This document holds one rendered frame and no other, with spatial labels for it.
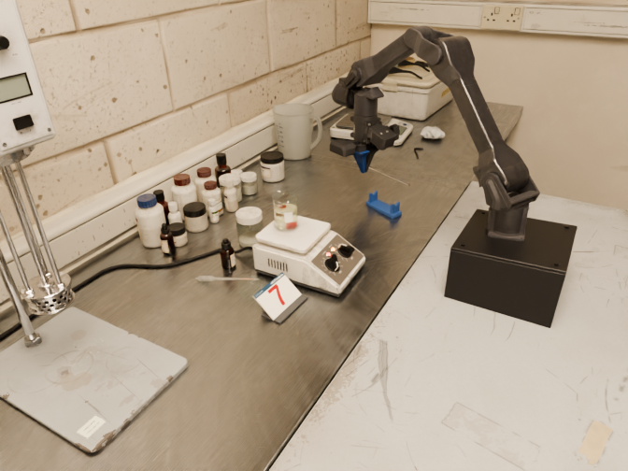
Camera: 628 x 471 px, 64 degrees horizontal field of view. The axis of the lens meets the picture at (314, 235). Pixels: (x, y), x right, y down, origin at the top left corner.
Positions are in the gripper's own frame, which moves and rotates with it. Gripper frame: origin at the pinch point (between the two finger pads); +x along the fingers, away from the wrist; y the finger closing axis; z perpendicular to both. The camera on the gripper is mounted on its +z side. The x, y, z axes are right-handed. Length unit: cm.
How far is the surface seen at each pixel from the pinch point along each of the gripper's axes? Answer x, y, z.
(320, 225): 2.3, -27.0, 16.2
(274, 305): 9, -44, 24
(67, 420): 10, -82, 27
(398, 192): 11.2, 9.8, 3.4
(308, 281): 8.9, -35.4, 23.2
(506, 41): -12, 101, -30
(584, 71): -4, 112, -3
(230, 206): 9.3, -31.3, -15.9
